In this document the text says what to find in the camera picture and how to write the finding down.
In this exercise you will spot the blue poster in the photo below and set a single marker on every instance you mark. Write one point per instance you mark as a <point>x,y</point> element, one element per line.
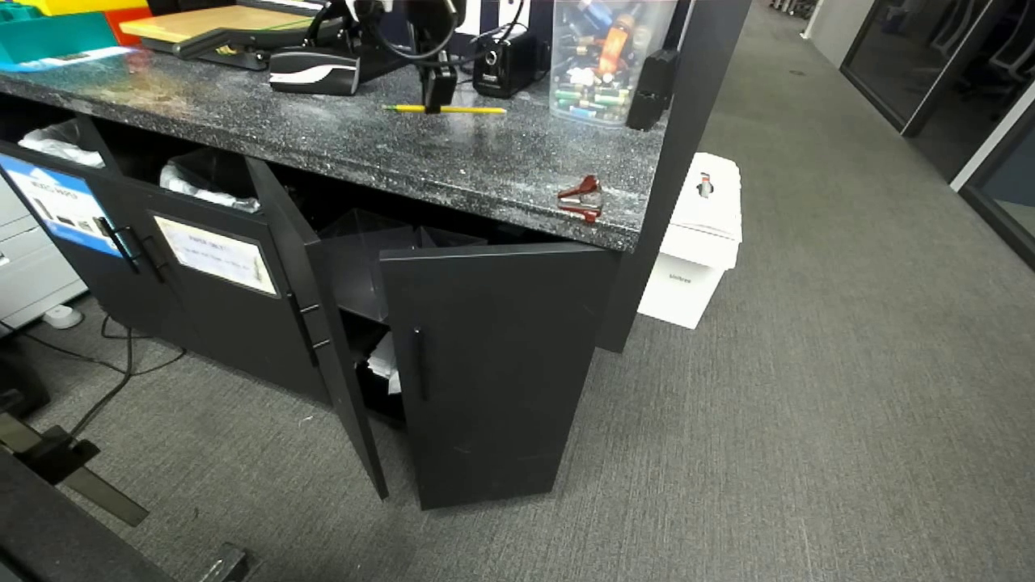
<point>59,206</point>

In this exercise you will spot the white paper label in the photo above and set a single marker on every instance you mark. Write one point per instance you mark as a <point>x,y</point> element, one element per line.
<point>215,257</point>

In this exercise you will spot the black and white stapler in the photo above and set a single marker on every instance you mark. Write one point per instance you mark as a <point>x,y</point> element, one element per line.
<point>313,73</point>

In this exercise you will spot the black metal stand frame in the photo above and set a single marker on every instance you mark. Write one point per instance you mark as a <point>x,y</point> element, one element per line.
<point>67,507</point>

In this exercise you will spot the white cardboard box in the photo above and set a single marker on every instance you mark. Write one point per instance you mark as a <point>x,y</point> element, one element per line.
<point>696,247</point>

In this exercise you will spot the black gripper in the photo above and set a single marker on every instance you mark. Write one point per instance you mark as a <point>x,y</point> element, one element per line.
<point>434,35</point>

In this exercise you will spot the wooden board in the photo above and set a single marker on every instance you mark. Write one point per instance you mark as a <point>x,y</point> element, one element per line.
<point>215,25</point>

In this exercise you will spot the red staple remover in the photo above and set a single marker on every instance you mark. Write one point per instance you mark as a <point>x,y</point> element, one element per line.
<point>584,200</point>

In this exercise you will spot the teal plastic tray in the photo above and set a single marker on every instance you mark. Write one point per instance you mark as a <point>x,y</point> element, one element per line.
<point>53,37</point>

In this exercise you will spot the crumpled white paper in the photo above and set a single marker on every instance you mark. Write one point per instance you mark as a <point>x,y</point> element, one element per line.
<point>384,365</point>

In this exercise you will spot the orange plastic tray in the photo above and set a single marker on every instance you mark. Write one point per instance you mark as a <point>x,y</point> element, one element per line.
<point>129,25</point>

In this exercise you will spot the white round cabinet foot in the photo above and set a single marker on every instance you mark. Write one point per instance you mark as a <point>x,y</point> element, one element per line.
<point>62,319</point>

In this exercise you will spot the clear box with colourful toys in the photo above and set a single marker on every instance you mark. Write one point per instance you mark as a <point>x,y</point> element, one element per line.
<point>603,52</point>

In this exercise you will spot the yellow pencil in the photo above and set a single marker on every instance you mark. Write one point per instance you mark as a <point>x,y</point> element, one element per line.
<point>475,110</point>

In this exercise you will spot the black tape dispenser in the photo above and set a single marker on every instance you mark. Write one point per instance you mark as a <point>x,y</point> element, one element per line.
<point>505,66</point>

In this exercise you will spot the white drawer cabinet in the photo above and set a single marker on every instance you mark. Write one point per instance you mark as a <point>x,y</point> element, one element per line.
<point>35,261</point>

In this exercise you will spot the black cabinet door wide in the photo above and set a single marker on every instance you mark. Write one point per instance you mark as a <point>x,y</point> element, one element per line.
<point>496,368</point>

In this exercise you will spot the black counter cabinet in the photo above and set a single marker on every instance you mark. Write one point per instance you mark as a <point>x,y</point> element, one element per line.
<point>215,324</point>

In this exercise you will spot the glass office partition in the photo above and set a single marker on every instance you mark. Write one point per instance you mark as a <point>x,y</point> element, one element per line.
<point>949,97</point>

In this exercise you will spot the white trash bag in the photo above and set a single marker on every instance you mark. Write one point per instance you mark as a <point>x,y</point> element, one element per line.
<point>59,144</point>
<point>206,178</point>

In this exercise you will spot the black cabinet door narrow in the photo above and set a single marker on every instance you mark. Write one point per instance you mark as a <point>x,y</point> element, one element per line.
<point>326,324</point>

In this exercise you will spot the black rectangular device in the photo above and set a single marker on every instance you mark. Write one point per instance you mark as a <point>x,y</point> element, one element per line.
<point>652,91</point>

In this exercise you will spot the black vertical side panel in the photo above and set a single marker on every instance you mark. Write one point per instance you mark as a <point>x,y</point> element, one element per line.
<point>690,131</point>

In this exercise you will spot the yellow plastic tray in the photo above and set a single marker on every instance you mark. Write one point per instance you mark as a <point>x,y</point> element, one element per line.
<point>75,6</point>

